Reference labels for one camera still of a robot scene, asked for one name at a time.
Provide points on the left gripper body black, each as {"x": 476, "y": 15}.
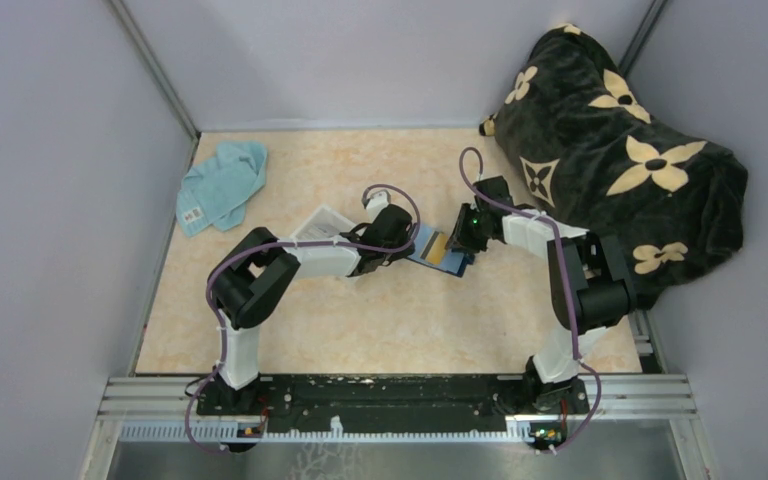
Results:
{"x": 391, "y": 256}

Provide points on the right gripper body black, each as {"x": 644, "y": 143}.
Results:
{"x": 470, "y": 233}

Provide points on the navy blue card holder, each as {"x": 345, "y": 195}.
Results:
{"x": 454, "y": 263}

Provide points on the gold credit card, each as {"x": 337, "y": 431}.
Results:
{"x": 435, "y": 248}

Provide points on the white plastic card tray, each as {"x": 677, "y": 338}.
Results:
{"x": 323, "y": 224}

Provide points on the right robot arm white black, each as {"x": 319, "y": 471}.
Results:
{"x": 590, "y": 286}

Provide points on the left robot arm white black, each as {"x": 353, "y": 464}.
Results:
{"x": 246, "y": 287}

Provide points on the black floral blanket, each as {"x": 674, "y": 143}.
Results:
{"x": 592, "y": 156}

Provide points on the light blue towel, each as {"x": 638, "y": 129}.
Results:
{"x": 215, "y": 192}

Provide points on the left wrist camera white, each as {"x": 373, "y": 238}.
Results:
{"x": 376, "y": 203}

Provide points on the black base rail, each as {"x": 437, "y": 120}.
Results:
{"x": 391, "y": 404}

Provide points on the aluminium frame rail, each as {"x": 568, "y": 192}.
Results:
{"x": 163, "y": 408}

